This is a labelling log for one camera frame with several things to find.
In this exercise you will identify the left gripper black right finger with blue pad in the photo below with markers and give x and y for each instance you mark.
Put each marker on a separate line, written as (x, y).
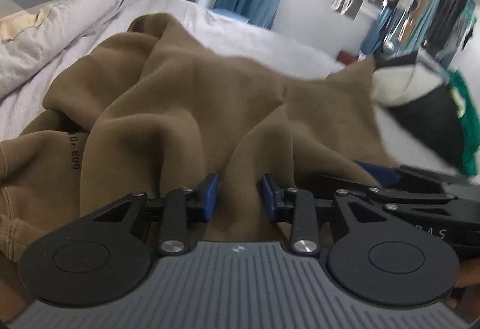
(360, 228)

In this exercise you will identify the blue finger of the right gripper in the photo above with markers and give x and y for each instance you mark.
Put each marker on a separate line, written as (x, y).
(385, 175)

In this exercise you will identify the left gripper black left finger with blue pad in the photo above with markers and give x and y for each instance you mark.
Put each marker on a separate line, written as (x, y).
(164, 221)

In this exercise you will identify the brown zip hoodie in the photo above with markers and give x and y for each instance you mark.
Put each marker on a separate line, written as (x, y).
(151, 110)

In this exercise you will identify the grey bed sheet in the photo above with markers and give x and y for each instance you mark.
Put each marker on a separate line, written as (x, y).
(221, 35)

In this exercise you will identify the striped hanging garment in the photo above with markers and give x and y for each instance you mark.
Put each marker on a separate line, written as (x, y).
(348, 8)

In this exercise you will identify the black hanging garment right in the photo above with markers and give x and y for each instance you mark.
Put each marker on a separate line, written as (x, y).
(442, 25)

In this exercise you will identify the grey quilted duvet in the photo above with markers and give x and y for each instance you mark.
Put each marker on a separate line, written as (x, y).
(27, 53)

